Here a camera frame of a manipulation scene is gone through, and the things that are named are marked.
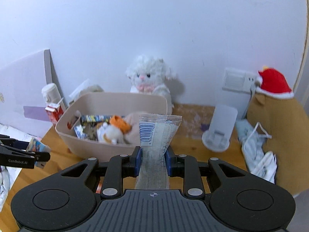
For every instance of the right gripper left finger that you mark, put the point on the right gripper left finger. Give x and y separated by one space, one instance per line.
118 168

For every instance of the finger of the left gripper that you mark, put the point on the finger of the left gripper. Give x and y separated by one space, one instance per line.
11 142
16 158

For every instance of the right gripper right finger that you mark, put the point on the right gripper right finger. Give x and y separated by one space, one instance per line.
187 168

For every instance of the colourful cartoon snack pack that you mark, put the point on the colourful cartoon snack pack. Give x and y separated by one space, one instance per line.
42 152

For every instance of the blue white checkered cloth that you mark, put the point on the blue white checkered cloth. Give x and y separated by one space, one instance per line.
108 133

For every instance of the clear plastic wrapper packet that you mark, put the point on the clear plastic wrapper packet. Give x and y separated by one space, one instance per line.
156 133

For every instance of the blue white patterned box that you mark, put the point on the blue white patterned box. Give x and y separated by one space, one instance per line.
81 131

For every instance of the dark blue card box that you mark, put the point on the dark blue card box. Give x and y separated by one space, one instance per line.
95 118

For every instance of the beige fuzzy plush item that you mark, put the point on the beige fuzzy plush item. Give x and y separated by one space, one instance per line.
132 137

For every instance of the white patterned bedding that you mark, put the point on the white patterned bedding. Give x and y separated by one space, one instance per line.
5 177

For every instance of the lavender headboard panel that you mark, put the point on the lavender headboard panel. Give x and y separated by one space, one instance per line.
22 103

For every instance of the white phone stand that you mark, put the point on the white phone stand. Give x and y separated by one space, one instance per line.
217 137

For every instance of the red white milk carton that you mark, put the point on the red white milk carton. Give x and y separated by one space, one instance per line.
55 111

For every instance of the beige plastic storage bin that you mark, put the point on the beige plastic storage bin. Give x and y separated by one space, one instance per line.
106 103

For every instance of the red white cup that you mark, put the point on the red white cup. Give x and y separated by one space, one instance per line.
73 120

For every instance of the light blue crumpled cloth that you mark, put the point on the light blue crumpled cloth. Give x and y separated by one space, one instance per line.
252 138

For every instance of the white tissue pack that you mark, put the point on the white tissue pack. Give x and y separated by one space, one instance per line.
85 87

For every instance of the white plush lamb toy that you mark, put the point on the white plush lamb toy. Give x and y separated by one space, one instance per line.
148 75

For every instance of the brown plush with red hat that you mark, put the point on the brown plush with red hat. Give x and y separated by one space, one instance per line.
283 117

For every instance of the white wall socket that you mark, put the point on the white wall socket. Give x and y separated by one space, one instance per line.
238 81

